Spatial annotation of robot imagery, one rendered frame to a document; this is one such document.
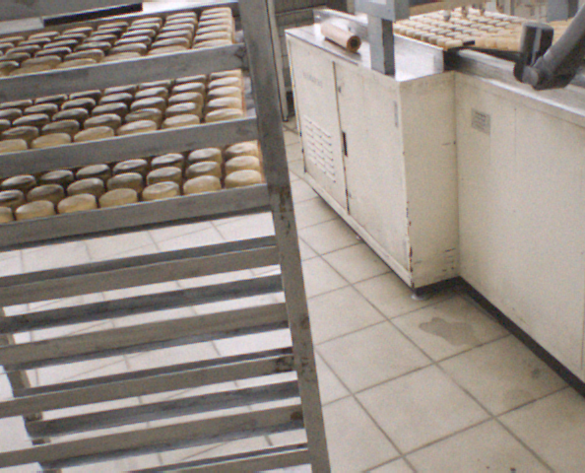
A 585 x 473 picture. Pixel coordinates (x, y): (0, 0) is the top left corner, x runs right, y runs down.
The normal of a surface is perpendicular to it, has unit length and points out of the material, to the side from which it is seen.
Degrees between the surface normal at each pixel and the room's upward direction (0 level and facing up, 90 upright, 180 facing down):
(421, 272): 90
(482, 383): 0
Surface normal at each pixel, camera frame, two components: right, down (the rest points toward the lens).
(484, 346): -0.13, -0.90
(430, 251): 0.29, 0.38
